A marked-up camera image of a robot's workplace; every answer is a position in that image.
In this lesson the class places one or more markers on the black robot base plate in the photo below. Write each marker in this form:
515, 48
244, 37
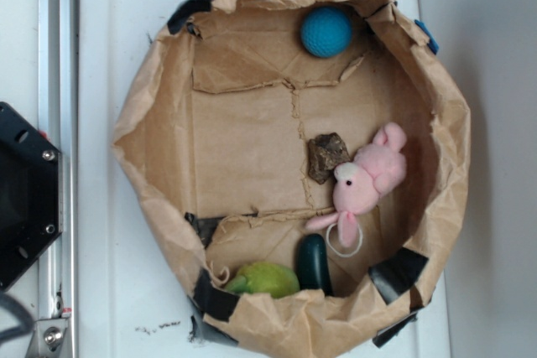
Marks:
30, 187

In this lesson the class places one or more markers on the brown rock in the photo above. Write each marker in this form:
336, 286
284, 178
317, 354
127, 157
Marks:
325, 152

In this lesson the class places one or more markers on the brown paper bag bin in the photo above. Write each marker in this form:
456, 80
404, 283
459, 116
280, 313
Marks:
213, 137

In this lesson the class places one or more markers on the blue dimpled ball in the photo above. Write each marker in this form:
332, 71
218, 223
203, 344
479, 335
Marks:
326, 32

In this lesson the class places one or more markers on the light green toy vegetable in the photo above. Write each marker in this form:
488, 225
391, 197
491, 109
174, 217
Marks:
264, 277

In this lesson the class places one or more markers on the pink plush bunny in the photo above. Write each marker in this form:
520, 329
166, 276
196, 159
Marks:
376, 170

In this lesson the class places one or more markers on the dark green toy cucumber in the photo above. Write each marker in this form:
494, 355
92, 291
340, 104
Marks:
312, 264

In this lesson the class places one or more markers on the aluminium extrusion rail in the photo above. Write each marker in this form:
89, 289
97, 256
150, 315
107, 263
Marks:
56, 330

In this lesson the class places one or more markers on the white plastic tray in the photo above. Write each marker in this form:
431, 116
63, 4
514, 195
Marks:
129, 302

